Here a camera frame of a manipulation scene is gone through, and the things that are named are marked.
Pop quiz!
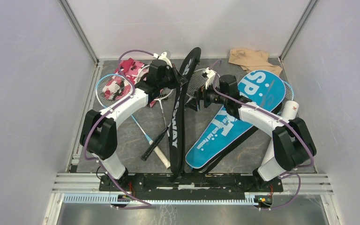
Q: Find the pink camouflage cloth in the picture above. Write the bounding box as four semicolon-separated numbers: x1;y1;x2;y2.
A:
114;58;147;97

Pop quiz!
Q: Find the racket under blue cover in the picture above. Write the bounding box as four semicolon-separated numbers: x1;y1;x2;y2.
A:
283;81;294;105

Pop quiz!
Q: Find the blue Sport racket cover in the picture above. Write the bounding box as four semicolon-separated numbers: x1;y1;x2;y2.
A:
185;70;287;169

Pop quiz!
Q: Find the beige cloth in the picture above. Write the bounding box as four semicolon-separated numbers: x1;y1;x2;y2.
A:
228;48;283;76

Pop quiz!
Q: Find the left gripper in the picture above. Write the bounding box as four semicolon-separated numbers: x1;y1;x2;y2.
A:
158;64;187;90

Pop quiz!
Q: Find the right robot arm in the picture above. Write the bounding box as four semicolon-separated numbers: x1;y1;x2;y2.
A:
185;70;316;191

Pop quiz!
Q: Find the black Crossway racket cover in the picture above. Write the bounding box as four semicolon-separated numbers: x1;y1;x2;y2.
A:
168;47;201;178

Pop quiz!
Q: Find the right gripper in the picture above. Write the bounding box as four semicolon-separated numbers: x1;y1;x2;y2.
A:
184;79;228;113

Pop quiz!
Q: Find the white shuttlecock tube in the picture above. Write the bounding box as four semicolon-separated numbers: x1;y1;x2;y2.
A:
261;100;300;167

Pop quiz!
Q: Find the white racket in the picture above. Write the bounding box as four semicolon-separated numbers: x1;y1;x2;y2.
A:
141;68;206;161
135;64;180;174

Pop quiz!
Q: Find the blue frame badminton racket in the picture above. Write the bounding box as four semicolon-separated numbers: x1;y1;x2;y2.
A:
95;73;171;170

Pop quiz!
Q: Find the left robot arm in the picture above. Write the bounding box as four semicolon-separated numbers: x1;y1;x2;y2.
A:
80;60;188;191

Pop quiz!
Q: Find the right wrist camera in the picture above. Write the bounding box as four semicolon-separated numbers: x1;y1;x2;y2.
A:
202;68;217;89

